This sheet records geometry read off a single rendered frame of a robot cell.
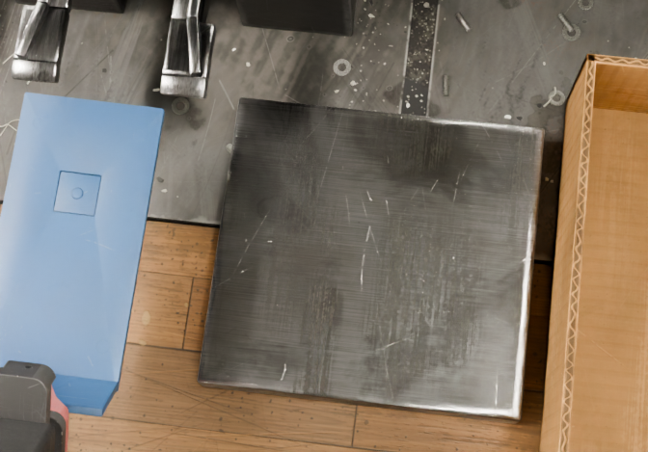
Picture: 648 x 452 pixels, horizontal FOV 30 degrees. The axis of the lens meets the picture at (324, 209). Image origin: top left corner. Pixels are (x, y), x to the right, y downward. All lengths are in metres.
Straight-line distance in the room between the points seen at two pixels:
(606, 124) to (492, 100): 0.06
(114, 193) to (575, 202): 0.23
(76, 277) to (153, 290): 0.09
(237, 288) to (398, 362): 0.09
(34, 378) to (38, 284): 0.13
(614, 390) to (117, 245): 0.27
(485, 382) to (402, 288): 0.07
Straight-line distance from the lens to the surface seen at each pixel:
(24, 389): 0.47
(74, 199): 0.60
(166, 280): 0.68
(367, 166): 0.66
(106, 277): 0.59
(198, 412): 0.66
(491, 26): 0.71
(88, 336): 0.58
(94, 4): 0.72
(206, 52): 0.62
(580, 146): 0.62
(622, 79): 0.66
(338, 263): 0.65
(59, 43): 0.64
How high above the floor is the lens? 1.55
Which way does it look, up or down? 75 degrees down
